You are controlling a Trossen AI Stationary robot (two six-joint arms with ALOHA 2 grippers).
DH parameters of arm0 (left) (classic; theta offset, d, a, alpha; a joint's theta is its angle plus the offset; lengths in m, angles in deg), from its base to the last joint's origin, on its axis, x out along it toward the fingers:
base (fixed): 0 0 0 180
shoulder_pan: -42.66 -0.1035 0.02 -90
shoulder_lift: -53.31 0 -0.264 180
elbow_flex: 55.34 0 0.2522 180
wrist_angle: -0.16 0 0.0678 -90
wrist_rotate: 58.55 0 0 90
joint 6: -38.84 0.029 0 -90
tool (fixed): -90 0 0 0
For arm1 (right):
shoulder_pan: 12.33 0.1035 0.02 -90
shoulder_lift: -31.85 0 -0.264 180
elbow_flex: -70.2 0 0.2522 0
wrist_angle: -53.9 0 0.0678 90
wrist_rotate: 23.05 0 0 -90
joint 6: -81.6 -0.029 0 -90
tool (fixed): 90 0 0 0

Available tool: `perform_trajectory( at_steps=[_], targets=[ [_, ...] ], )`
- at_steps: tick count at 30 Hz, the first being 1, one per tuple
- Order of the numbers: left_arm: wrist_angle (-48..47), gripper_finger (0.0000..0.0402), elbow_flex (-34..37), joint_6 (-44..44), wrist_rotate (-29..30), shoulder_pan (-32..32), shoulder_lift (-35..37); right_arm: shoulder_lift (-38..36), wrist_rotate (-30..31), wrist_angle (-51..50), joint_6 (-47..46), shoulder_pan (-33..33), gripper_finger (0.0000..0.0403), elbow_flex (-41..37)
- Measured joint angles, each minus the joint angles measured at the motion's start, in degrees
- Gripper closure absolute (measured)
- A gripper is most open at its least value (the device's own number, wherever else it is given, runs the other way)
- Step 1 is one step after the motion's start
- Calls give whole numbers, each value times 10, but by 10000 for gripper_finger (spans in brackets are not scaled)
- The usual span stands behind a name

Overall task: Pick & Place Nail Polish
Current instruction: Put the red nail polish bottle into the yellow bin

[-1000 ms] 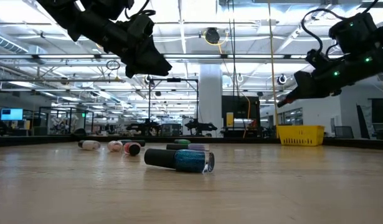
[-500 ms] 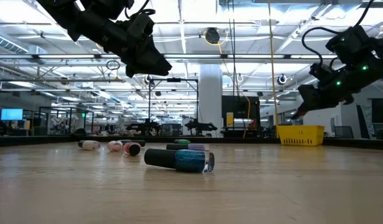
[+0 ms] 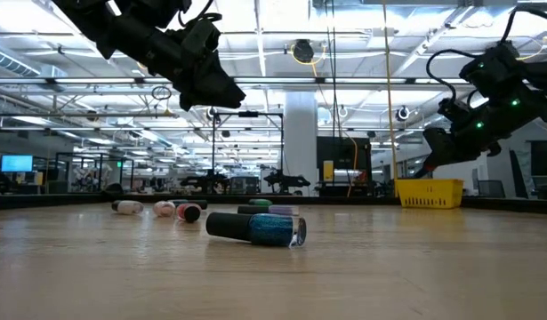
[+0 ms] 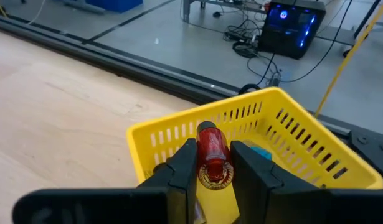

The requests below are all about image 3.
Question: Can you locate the teal glitter nail polish bottle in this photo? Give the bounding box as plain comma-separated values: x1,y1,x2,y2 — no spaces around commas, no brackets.
205,212,308,249

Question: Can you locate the lavender nail polish bottle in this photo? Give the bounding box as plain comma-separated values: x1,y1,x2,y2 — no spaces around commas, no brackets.
237,204,300,218

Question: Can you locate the hanging black cable loop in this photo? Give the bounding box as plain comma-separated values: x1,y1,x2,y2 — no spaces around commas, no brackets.
150,84,173,101

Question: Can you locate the black aluminium table frame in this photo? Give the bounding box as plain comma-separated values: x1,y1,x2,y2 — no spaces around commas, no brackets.
0,191,547,215

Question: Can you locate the black cabinet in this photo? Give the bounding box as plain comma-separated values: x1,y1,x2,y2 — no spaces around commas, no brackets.
316,136,373,196

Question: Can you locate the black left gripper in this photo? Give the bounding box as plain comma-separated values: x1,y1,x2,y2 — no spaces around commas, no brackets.
165,12,246,112

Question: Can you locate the peach nail polish bottle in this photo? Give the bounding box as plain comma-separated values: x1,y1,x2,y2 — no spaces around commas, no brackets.
152,200,178,219

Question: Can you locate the coral red nail polish bottle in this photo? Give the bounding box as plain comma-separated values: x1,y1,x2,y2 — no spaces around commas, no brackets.
175,203,203,224

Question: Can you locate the pale pink nail polish bottle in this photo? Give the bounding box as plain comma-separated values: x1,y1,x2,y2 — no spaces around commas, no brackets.
110,199,145,216

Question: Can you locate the yellow plastic basket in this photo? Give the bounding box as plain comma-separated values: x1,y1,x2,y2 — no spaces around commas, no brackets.
395,178,465,210

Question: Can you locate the blue computer monitor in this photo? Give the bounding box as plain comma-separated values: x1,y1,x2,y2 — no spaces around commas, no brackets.
0,154,34,173

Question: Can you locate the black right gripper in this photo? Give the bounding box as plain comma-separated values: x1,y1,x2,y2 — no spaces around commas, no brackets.
414,42,541,180

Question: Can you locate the black background station frame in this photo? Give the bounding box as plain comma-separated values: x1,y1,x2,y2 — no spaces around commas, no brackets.
210,110,286,196

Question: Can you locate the black ceiling cable reel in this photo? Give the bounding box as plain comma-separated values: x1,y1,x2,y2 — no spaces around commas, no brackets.
293,38,315,64

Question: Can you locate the white building column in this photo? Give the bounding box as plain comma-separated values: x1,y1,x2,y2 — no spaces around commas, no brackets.
284,92,319,196

